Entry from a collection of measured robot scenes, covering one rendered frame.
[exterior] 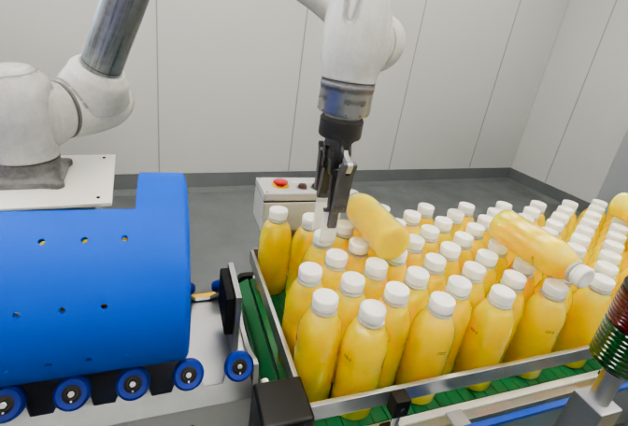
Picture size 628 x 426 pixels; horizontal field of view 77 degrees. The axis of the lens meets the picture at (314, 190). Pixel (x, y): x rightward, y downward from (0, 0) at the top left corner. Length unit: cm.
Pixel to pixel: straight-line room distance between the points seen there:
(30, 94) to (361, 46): 78
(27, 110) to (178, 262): 68
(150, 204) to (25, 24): 286
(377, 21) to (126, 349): 56
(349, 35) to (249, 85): 285
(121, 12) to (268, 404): 90
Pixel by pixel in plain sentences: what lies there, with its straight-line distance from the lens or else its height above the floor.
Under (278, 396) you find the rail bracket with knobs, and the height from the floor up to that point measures 100.
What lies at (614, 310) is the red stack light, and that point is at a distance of 55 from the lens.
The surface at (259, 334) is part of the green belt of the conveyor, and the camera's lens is 82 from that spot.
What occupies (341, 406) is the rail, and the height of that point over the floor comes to 97.
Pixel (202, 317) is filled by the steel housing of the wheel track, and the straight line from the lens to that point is 81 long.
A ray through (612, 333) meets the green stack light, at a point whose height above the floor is 120.
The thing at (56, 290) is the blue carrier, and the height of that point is 115.
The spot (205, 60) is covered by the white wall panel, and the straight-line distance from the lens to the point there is 335.
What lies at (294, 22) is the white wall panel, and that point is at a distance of 351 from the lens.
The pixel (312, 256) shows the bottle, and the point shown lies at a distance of 76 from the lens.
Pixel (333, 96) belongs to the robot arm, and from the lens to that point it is 64.
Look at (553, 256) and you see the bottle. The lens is 82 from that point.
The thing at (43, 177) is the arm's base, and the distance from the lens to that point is 117.
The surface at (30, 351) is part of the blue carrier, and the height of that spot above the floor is 108.
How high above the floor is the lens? 146
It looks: 23 degrees down
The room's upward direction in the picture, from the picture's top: 8 degrees clockwise
